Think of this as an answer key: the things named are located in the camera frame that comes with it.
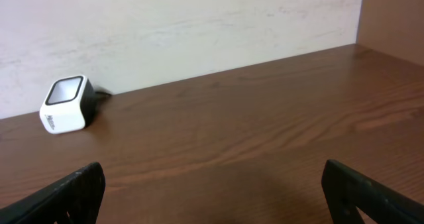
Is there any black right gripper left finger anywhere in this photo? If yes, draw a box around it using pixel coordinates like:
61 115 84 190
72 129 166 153
1 162 105 223

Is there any white barcode scanner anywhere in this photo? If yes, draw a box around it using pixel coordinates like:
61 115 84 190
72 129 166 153
39 75 97 135

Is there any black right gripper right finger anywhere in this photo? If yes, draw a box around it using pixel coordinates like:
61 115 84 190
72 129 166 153
321 160 423 224

